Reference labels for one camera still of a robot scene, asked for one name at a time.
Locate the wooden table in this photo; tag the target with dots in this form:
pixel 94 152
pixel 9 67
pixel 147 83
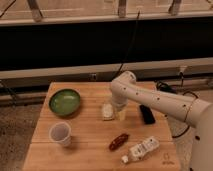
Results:
pixel 91 137

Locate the white sponge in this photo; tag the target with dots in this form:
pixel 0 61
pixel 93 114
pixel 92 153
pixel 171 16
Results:
pixel 107 112

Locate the black phone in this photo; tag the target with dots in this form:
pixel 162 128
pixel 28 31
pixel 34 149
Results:
pixel 147 114

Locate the white plastic bottle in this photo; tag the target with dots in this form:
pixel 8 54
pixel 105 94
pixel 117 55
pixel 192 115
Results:
pixel 140 150

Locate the brown sausage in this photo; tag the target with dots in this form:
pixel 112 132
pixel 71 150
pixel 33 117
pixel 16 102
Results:
pixel 118 141

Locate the green bowl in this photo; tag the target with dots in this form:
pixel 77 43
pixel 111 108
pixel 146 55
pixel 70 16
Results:
pixel 64 102

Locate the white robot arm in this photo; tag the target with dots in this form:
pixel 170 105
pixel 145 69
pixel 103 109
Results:
pixel 194 111

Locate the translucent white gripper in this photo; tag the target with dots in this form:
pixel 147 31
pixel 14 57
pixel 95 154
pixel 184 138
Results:
pixel 120 114

